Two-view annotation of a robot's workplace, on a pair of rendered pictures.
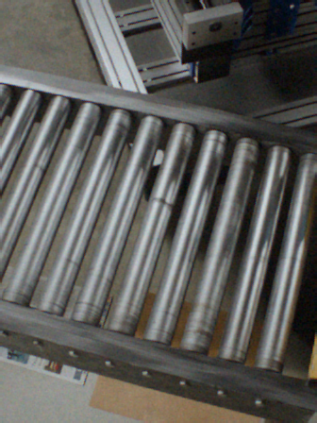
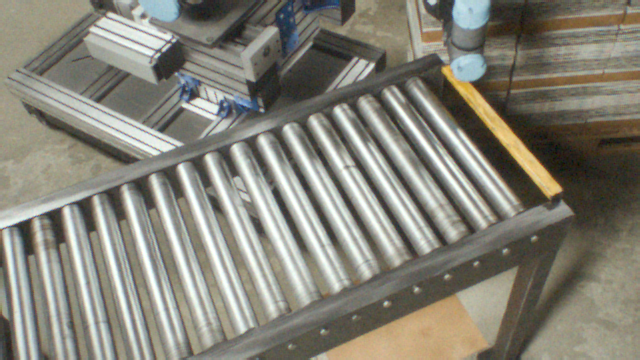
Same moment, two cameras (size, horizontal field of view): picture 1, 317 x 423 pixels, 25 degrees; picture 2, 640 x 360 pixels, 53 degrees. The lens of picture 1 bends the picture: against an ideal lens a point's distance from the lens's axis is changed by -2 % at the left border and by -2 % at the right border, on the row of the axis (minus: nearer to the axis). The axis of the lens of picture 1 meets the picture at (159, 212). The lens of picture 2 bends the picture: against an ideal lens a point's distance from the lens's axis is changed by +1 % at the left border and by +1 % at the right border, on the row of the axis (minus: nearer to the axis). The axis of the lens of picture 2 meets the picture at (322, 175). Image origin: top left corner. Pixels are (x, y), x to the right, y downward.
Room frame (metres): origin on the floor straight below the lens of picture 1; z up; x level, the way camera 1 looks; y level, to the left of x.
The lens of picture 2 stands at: (-0.01, 0.51, 1.88)
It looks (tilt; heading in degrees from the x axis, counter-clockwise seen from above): 52 degrees down; 327
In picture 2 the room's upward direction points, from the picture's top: 8 degrees counter-clockwise
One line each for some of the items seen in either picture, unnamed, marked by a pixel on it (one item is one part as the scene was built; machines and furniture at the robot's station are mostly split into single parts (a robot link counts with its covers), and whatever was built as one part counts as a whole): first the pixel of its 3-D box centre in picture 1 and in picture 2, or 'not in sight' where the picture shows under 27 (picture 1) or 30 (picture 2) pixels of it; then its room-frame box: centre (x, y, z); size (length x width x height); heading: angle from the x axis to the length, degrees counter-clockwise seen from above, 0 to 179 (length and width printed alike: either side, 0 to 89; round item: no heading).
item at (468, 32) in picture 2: not in sight; (471, 15); (0.71, -0.39, 0.98); 0.11 x 0.08 x 0.11; 126
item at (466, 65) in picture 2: not in sight; (466, 55); (0.70, -0.38, 0.88); 0.11 x 0.08 x 0.09; 144
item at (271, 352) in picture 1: (291, 259); (460, 145); (0.57, -0.24, 0.77); 0.47 x 0.05 x 0.05; 164
